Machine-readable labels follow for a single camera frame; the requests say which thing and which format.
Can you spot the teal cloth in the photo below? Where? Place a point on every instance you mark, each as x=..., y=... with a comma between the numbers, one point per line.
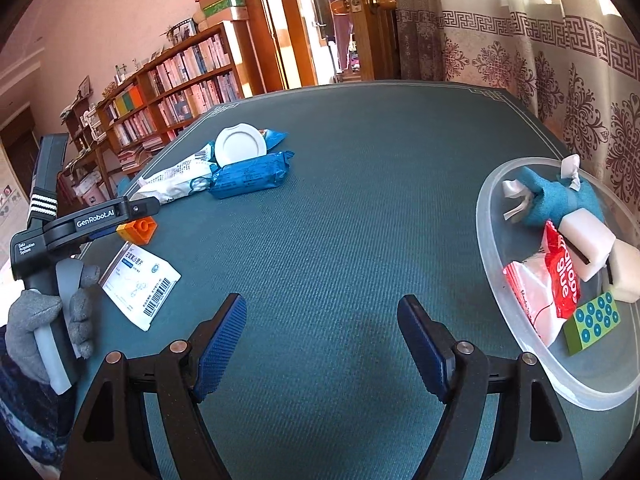
x=550, y=200

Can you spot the orange toy brick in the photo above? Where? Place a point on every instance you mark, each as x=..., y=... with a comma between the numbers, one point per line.
x=142, y=230

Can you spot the dark wooden door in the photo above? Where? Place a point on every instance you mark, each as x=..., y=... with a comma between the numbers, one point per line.
x=17, y=150

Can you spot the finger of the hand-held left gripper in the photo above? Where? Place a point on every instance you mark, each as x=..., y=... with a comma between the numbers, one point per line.
x=105, y=232
x=145, y=206

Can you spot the green block with blue dots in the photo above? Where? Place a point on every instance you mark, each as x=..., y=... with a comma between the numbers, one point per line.
x=580, y=340

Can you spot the light blue cracker packet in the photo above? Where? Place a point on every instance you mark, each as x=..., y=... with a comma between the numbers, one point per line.
x=276, y=139

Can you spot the green box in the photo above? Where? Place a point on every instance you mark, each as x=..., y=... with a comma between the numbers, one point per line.
x=225, y=7

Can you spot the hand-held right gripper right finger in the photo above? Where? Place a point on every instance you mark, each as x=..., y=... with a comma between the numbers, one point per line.
x=422, y=350

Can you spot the person's left forearm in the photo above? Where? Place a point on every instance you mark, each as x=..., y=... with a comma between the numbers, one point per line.
x=30, y=420

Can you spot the person's left hand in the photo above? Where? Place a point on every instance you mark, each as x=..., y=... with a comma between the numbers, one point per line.
x=30, y=320

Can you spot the white sponge with black slit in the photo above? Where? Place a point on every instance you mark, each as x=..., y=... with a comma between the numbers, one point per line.
x=585, y=235

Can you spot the pink hanging garment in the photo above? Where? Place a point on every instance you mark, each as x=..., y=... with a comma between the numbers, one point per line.
x=344, y=35

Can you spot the wooden door frame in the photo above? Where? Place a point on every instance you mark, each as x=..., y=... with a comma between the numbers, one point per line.
x=295, y=20

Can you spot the clear plastic bowl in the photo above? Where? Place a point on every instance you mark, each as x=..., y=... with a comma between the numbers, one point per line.
x=505, y=250

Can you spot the dark blue snack packet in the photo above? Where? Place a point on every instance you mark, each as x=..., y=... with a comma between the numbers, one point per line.
x=250, y=175

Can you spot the patterned curtain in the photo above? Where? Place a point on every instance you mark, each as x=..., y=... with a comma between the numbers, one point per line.
x=550, y=60

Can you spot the wooden bookshelf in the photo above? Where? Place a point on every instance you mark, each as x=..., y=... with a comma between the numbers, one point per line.
x=235, y=50

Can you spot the rows of books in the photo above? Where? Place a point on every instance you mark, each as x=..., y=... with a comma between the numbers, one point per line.
x=190, y=65

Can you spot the photo frame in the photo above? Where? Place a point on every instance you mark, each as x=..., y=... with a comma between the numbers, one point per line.
x=184, y=30
x=84, y=86

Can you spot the brass door knob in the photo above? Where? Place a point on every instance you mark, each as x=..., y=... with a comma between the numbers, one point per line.
x=339, y=6
x=387, y=1

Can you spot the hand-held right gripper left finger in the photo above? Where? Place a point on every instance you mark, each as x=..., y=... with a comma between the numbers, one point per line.
x=225, y=345

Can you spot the red and white packet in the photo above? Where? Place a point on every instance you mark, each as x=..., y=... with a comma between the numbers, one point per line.
x=560, y=270

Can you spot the small wooden shelf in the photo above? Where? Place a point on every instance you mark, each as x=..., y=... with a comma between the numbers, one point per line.
x=82, y=160

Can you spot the white medicine box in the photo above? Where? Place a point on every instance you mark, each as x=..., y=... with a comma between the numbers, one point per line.
x=140, y=285

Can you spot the white crinkled packet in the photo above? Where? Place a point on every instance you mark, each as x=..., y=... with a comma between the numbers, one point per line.
x=170, y=180

